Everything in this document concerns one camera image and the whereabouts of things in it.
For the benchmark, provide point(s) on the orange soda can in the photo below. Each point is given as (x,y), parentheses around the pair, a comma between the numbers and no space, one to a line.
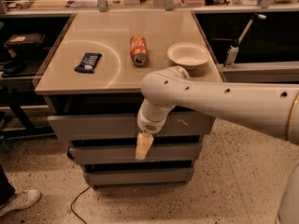
(138,50)

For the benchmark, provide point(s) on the grey drawer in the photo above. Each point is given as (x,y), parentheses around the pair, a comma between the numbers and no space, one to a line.
(115,126)
(129,154)
(149,176)

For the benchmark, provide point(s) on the grey drawer cabinet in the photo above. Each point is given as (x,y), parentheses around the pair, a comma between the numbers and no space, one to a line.
(114,87)

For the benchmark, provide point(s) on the dark blue snack packet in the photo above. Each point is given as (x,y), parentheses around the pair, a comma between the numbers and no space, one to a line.
(88,62)

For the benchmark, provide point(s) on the grey top drawer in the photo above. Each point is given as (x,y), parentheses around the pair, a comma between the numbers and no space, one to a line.
(115,126)

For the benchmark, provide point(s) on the white bowl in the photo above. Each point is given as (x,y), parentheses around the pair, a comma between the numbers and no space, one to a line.
(188,55)

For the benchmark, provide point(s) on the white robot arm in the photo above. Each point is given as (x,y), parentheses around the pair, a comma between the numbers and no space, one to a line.
(264,108)

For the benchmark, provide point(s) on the black stool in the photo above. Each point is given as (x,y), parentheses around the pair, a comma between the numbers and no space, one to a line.
(23,48)

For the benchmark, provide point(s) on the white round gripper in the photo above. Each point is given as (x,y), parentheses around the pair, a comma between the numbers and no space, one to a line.
(149,125)

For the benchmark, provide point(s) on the white sneaker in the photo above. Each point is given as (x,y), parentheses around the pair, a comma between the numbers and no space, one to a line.
(20,201)

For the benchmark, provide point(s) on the grey bottom drawer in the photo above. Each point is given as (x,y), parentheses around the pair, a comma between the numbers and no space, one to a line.
(149,176)

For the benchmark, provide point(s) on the grey middle drawer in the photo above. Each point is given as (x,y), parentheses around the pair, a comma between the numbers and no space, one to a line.
(129,154)

